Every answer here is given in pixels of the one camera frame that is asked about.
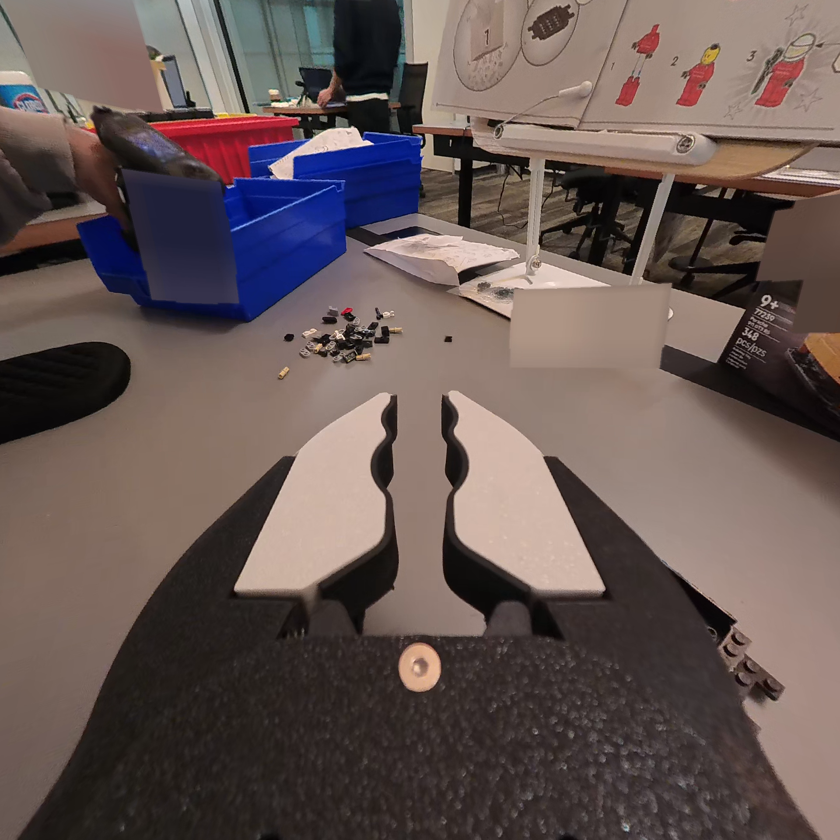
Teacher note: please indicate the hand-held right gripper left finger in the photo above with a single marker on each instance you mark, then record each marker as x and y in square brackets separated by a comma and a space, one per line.
[321, 518]

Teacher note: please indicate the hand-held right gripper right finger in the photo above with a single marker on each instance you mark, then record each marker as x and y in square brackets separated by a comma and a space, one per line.
[518, 518]

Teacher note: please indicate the blue plastic bin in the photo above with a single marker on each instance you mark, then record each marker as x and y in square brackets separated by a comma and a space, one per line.
[374, 177]
[289, 243]

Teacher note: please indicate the pile of small toy bricks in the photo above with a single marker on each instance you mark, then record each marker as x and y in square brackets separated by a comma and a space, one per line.
[341, 341]

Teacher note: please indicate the black studded toy plate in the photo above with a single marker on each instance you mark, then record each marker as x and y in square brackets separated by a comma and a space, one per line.
[741, 649]

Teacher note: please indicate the grey desk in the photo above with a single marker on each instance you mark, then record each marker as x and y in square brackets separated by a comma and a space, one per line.
[131, 525]

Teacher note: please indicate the person's left hand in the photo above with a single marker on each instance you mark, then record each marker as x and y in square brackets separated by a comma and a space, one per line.
[98, 177]

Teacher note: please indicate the red plastic bin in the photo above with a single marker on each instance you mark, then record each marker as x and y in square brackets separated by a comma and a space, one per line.
[223, 144]

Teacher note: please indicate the yellow plastic bin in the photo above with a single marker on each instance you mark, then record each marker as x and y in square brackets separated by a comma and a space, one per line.
[236, 115]

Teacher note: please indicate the wooden top table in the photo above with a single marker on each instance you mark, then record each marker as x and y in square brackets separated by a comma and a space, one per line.
[46, 226]
[308, 108]

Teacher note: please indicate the white wipes canister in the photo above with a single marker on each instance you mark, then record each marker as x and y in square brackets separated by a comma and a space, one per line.
[23, 95]

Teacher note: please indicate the white printed paper bag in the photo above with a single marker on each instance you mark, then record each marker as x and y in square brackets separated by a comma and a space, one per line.
[315, 151]
[426, 253]

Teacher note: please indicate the clear bag of small parts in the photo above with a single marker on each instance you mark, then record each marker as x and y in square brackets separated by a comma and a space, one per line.
[489, 292]

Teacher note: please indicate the black padded armrest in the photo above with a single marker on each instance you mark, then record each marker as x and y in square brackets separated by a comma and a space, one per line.
[52, 387]

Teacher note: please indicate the black office chair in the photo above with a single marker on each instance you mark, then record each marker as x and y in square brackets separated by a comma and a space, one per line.
[584, 197]
[722, 229]
[412, 92]

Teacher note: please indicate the black toy car box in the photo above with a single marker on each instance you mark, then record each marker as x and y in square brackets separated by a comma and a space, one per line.
[774, 354]

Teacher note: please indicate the white and wood book stand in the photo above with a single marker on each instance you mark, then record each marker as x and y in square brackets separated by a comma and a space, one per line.
[590, 141]

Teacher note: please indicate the toy instruction booklet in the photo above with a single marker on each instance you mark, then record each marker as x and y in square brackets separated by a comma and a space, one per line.
[656, 65]

